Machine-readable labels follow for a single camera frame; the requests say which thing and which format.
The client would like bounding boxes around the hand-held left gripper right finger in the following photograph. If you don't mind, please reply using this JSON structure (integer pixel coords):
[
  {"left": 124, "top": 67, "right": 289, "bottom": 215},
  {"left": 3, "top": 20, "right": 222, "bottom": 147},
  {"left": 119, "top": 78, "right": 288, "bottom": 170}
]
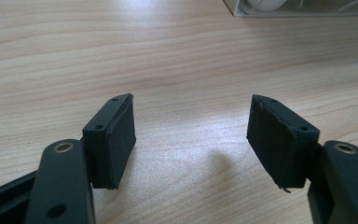
[{"left": 246, "top": 93, "right": 321, "bottom": 194}]

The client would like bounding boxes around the white round object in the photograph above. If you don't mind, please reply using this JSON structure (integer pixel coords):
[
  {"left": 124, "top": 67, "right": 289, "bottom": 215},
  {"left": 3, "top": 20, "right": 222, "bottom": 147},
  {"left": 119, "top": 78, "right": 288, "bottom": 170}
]
[{"left": 244, "top": 0, "right": 288, "bottom": 13}]

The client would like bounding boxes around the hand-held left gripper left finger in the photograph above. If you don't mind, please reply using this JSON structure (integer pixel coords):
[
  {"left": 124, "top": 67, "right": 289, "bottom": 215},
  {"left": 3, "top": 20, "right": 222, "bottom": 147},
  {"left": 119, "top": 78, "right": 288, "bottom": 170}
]
[{"left": 82, "top": 92, "right": 137, "bottom": 190}]

